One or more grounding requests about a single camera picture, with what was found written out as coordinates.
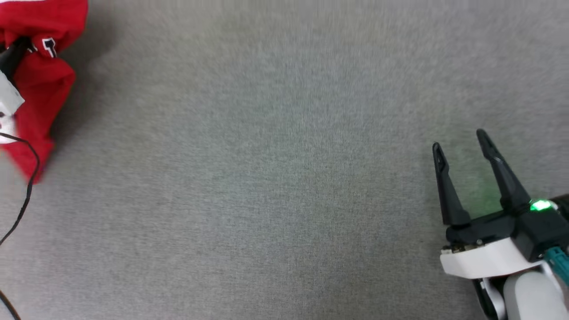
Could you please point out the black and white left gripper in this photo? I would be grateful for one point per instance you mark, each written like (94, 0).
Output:
(8, 100)

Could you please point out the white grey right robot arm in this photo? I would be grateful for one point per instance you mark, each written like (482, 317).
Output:
(529, 298)

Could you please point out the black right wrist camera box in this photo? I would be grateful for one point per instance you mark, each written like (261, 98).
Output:
(540, 231)

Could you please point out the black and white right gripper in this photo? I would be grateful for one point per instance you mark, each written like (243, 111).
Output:
(484, 260)

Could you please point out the red basketball jersey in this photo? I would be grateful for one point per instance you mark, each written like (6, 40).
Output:
(44, 89)

